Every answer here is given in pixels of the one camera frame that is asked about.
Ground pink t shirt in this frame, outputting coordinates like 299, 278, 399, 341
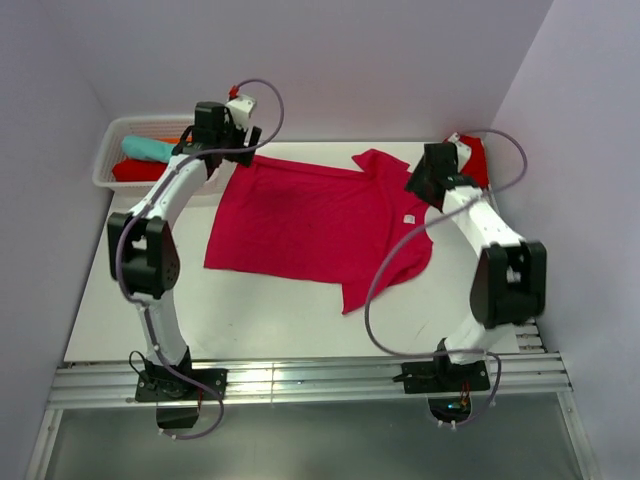
204, 149, 433, 314

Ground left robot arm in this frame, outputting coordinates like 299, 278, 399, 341
107, 94, 261, 399

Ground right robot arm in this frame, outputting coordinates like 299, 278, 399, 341
406, 142, 547, 390

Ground red crumpled t shirt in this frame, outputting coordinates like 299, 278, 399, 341
460, 134, 490, 189

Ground teal rolled t shirt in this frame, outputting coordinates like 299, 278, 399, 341
121, 135, 174, 163

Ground red rolled t shirt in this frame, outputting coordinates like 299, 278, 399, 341
112, 158, 167, 183

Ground white plastic basket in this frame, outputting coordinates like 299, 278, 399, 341
92, 115, 193, 196

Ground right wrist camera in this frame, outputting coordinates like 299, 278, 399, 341
445, 132, 472, 172

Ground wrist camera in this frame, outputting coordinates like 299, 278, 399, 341
445, 132, 472, 172
225, 85, 257, 130

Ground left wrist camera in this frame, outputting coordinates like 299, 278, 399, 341
225, 85, 257, 130

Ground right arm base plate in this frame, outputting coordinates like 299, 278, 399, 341
392, 357, 491, 394

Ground aluminium side rail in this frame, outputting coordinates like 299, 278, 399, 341
479, 187, 549, 354

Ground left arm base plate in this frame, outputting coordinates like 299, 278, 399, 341
134, 368, 229, 403

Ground aluminium front rail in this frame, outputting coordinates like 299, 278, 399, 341
46, 353, 572, 410

